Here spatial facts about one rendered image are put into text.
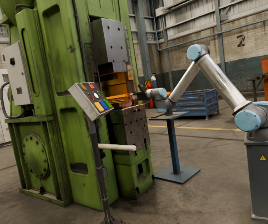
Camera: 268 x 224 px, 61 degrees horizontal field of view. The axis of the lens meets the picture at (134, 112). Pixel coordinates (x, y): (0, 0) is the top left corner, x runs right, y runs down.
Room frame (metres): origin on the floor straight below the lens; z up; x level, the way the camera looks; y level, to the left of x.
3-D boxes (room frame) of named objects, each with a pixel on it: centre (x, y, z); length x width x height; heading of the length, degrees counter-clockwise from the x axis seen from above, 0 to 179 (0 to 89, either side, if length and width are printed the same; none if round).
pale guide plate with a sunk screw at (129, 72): (2.58, -0.02, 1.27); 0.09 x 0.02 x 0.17; 142
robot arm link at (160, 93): (2.04, -0.25, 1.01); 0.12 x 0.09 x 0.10; 52
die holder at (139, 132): (2.43, 0.21, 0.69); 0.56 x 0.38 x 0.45; 52
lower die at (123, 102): (2.38, 0.24, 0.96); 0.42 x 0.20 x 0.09; 52
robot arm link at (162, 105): (2.04, -0.26, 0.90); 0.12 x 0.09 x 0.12; 134
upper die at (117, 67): (2.38, 0.24, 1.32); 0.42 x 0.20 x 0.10; 52
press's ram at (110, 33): (2.41, 0.21, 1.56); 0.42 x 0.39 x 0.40; 52
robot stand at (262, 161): (1.62, -0.90, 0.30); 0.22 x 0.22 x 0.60; 62
